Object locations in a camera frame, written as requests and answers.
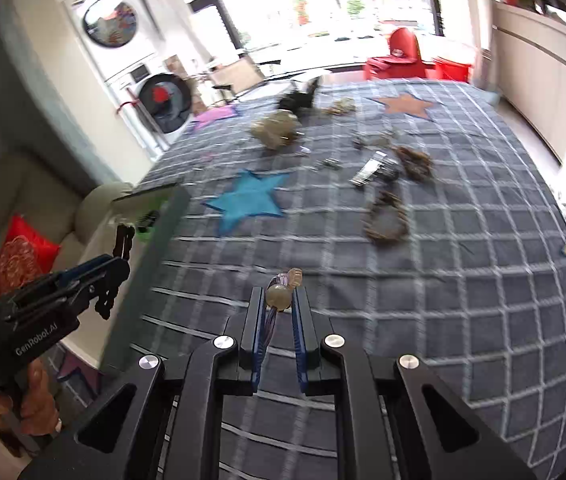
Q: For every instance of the beige sofa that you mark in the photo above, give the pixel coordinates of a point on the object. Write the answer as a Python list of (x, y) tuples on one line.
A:
[(38, 190)]

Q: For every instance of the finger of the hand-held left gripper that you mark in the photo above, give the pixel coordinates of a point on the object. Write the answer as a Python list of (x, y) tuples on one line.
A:
[(90, 297), (94, 270)]

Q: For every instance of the black barrette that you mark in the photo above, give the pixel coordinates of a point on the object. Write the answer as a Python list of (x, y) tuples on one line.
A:
[(148, 217)]

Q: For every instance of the silver hair clips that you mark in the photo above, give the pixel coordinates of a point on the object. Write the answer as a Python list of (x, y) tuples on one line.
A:
[(375, 170)]

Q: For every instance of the cream dotted bow clip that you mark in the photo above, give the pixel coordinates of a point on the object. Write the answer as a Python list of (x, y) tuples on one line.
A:
[(277, 129)]

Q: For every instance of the bronze small clip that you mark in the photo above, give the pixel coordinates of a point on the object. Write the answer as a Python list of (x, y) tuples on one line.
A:
[(384, 138)]

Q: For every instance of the black feather hair piece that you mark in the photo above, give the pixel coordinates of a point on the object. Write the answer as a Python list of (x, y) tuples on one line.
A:
[(299, 95)]

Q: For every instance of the green plastic bangle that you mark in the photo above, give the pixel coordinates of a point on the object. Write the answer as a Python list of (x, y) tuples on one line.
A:
[(145, 230)]

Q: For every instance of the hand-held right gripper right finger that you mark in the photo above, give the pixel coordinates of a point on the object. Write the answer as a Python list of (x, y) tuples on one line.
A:
[(299, 345)]

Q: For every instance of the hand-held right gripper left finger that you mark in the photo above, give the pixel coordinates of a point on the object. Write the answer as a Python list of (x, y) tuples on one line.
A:
[(258, 345)]

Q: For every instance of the red plastic chair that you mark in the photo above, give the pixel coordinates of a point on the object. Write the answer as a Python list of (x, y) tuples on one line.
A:
[(403, 47)]

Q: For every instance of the grey checkered star blanket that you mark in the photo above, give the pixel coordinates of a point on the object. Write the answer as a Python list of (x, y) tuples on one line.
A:
[(363, 270)]

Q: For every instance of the red plastic bin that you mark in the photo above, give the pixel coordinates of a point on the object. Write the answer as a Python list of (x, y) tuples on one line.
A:
[(453, 69)]

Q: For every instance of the brown beaded scrunchie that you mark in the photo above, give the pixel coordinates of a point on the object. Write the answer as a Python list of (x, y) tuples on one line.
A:
[(415, 162)]

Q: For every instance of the dark metal hairpin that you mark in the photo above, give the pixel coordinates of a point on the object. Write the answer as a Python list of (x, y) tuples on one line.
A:
[(360, 143)]

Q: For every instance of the grey cardboard box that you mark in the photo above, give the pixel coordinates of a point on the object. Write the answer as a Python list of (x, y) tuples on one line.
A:
[(153, 270)]

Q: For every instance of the white washing machine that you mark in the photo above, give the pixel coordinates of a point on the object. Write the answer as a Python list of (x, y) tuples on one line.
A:
[(163, 100)]

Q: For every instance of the red embroidered cushion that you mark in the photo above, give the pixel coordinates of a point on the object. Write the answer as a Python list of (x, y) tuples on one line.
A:
[(20, 255)]

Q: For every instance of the white stacked dryer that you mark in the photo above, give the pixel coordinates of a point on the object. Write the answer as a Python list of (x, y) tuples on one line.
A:
[(110, 20)]

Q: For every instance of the beige low cabinet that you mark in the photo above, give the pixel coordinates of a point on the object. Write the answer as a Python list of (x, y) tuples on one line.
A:
[(538, 75)]

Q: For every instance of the person's left hand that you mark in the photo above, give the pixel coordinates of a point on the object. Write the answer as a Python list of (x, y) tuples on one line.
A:
[(38, 400)]

